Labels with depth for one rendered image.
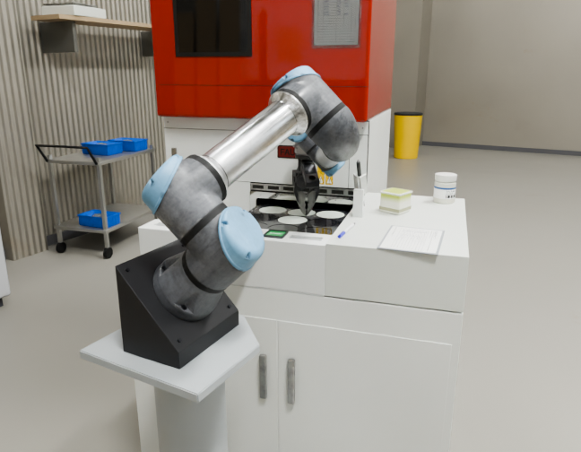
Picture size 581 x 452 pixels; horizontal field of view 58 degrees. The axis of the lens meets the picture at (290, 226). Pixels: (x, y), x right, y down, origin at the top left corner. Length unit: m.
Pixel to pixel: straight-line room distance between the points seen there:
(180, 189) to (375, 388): 0.79
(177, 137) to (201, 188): 1.13
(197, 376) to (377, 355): 0.55
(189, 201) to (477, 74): 9.66
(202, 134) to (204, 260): 1.13
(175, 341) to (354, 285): 0.51
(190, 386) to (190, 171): 0.41
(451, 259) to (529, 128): 9.14
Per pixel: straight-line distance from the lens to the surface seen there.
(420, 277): 1.33
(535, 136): 10.40
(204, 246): 1.01
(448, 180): 1.79
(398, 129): 8.91
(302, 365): 1.50
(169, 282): 1.09
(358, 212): 1.58
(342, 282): 1.36
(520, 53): 10.39
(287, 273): 1.39
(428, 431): 1.54
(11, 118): 4.38
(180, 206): 1.01
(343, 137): 1.25
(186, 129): 2.12
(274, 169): 2.00
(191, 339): 1.11
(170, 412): 1.23
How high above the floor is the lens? 1.39
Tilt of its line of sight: 16 degrees down
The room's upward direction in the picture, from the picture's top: straight up
